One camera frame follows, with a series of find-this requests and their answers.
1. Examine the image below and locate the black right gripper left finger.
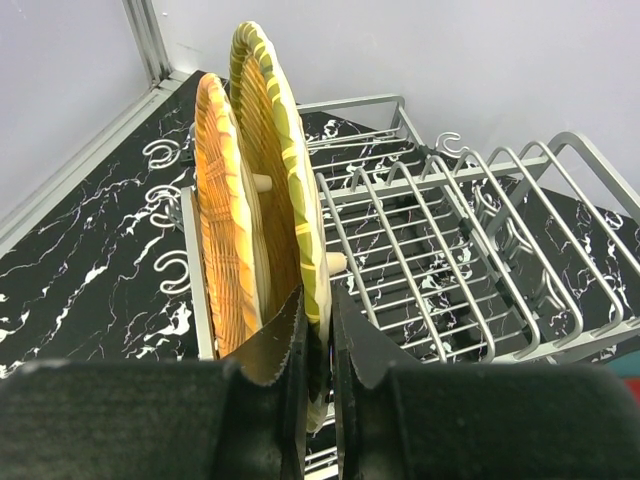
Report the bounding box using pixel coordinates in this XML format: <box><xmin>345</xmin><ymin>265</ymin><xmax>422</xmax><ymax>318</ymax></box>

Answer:
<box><xmin>1</xmin><ymin>289</ymin><xmax>308</xmax><ymax>479</ymax></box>

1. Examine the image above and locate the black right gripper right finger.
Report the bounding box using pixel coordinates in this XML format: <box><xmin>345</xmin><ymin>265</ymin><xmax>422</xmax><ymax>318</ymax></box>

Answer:
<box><xmin>332</xmin><ymin>287</ymin><xmax>639</xmax><ymax>479</ymax></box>

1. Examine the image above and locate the orange woven plate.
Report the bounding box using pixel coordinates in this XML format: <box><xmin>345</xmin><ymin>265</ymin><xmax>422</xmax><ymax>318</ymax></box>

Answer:
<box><xmin>194</xmin><ymin>73</ymin><xmax>261</xmax><ymax>357</ymax></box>

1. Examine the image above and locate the yellow green woven plate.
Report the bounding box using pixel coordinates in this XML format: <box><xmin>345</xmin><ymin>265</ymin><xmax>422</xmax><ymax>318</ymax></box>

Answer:
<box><xmin>230</xmin><ymin>21</ymin><xmax>332</xmax><ymax>433</ymax></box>

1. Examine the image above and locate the teal square plate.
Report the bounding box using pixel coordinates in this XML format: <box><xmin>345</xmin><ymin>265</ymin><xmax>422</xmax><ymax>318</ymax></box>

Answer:
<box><xmin>611</xmin><ymin>363</ymin><xmax>640</xmax><ymax>401</ymax></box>

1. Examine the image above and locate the silver wire dish rack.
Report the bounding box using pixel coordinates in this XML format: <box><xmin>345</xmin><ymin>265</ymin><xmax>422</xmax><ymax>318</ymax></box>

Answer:
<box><xmin>142</xmin><ymin>94</ymin><xmax>640</xmax><ymax>480</ymax></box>

